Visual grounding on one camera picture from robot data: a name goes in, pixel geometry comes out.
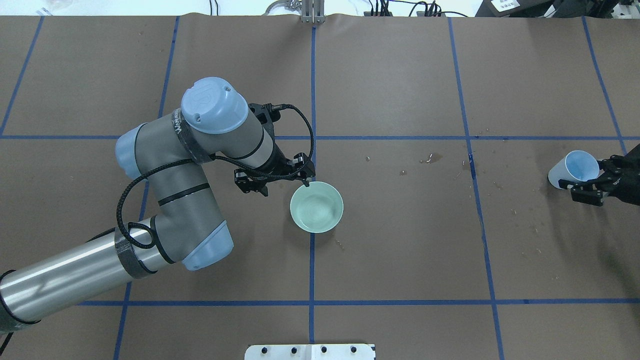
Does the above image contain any aluminium frame post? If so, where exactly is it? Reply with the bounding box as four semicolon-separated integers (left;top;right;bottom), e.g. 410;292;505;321
299;0;326;25

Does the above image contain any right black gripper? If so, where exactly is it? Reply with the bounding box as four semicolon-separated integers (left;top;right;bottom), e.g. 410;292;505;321
558;145;640;207

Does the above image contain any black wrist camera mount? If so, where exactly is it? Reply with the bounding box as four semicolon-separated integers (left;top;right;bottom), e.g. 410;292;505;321
247;103;283;136

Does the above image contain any light blue paper cup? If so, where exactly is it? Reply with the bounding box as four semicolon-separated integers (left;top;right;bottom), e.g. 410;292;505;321
547;150;601;189

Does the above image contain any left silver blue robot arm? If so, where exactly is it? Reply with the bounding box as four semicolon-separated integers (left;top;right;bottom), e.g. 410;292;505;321
1;77;315;335

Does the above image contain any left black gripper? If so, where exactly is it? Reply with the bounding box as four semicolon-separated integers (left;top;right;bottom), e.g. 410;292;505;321
234;145;316;197

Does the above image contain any white pedestal column with base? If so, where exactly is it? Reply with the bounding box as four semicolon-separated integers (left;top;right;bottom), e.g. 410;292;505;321
244;343;377;360

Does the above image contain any brown paper table cover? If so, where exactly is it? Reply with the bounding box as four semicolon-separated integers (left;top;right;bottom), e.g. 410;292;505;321
0;14;640;360

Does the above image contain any mint green ceramic bowl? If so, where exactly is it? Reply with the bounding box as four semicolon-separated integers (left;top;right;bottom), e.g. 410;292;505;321
289;181;345;234

